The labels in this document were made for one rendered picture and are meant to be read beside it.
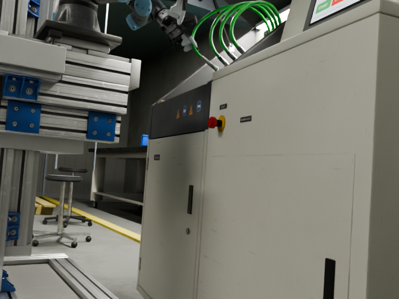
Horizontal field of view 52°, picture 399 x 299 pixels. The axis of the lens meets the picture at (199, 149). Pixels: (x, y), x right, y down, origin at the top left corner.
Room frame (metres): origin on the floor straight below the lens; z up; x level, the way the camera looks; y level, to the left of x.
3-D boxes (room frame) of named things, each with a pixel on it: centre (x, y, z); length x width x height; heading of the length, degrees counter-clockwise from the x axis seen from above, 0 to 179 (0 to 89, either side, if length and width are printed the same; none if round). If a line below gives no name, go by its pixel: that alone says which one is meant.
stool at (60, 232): (3.41, 1.07, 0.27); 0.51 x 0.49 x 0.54; 29
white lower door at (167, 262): (1.68, 0.11, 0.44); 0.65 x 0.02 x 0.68; 23
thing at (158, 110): (1.68, 0.10, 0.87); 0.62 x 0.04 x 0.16; 23
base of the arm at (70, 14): (1.27, 0.41, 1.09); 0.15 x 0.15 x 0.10
